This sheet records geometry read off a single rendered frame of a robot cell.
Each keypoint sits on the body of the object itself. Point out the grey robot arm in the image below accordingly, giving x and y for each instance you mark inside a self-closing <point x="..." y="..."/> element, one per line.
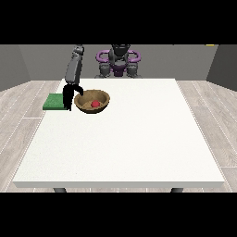
<point x="74" y="66"/>

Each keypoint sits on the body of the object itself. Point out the grey robot trunk purple rings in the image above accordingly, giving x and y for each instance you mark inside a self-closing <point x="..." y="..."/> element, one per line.
<point x="118" y="63"/>

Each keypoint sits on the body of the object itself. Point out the brown wooden bowl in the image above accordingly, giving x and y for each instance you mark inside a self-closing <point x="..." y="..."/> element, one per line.
<point x="89" y="102"/>

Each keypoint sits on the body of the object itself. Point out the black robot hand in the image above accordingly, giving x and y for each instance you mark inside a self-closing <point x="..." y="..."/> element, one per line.
<point x="68" y="94"/>

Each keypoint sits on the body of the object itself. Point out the dark table leg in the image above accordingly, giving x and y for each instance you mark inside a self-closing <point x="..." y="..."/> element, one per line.
<point x="177" y="190"/>
<point x="60" y="190"/>

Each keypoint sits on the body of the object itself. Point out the green square pad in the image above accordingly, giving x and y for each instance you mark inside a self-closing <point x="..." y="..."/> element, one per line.
<point x="54" y="102"/>

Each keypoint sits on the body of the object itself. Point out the small red ball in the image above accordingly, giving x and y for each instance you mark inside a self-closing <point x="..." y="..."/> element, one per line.
<point x="95" y="103"/>

